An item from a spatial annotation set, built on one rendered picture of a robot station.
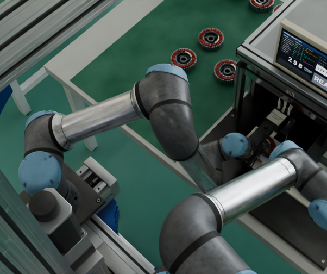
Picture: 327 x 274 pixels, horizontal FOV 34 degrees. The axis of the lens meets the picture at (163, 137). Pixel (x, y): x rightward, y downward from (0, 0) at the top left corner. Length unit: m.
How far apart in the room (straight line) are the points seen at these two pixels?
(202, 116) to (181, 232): 1.24
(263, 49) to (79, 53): 0.89
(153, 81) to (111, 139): 1.60
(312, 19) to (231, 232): 1.35
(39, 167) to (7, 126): 1.69
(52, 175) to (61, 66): 0.95
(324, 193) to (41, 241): 0.62
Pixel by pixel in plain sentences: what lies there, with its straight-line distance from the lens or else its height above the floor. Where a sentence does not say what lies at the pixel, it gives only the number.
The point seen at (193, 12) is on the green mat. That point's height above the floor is 0.75.
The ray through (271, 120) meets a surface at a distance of 1.97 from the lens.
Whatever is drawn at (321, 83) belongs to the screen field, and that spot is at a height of 1.16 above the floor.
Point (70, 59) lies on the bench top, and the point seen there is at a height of 0.75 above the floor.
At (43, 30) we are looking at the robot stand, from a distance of 0.76.
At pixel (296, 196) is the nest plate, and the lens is 1.99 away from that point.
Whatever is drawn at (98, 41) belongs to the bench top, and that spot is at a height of 0.75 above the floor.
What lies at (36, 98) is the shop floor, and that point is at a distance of 3.27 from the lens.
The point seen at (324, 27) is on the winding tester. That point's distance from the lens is 1.72.
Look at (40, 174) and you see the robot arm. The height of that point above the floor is 1.26.
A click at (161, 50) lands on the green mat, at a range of 2.37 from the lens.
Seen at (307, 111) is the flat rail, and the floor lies 1.03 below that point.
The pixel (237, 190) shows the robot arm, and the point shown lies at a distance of 1.09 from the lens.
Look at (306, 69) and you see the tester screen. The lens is 1.78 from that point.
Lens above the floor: 2.57
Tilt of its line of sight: 60 degrees down
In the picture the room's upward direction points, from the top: 7 degrees counter-clockwise
